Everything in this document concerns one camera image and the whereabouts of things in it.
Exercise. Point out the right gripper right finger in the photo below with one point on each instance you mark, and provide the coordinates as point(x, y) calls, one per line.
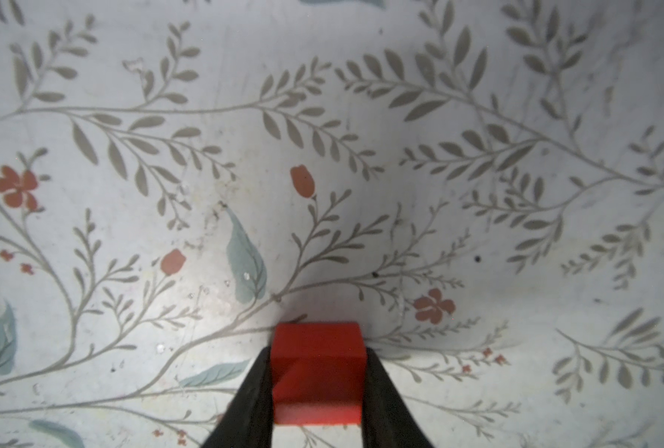
point(386, 421)

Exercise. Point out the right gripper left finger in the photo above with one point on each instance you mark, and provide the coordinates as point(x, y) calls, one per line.
point(248, 421)

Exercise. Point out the red cube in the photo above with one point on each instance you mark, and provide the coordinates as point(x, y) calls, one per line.
point(318, 374)

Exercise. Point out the floral table mat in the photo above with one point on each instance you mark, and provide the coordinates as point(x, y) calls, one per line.
point(478, 184)

